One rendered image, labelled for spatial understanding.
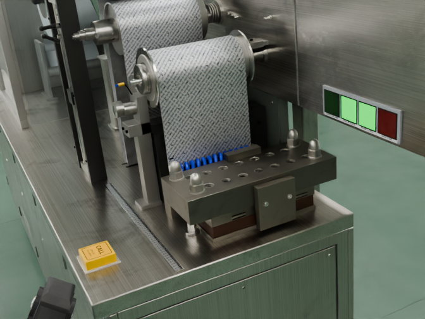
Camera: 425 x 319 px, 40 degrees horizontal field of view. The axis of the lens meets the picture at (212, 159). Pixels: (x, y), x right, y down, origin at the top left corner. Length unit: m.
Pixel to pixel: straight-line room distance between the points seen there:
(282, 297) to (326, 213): 0.23
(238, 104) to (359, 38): 0.40
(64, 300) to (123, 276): 0.80
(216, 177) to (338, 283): 0.43
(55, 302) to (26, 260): 2.81
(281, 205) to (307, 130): 0.47
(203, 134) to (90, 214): 0.38
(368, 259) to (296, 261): 1.54
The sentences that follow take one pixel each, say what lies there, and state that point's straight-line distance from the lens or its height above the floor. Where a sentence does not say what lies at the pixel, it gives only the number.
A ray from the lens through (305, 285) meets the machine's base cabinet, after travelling 1.47.
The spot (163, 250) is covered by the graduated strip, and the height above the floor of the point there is 0.90.
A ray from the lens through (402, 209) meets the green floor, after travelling 3.40.
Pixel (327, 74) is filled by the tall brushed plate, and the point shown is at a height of 1.25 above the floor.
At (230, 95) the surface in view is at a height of 1.18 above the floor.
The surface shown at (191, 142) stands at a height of 1.08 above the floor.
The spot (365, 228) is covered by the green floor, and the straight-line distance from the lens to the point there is 3.20.
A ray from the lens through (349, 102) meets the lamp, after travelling 1.28.
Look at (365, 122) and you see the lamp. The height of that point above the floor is 1.17.
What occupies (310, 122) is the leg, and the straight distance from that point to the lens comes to 1.79.
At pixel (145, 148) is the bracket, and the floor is 1.07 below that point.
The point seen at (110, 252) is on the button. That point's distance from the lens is 1.34.
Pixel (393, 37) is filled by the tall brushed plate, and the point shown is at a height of 1.36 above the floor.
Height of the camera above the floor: 1.60
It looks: 23 degrees down
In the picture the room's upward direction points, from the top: 6 degrees counter-clockwise
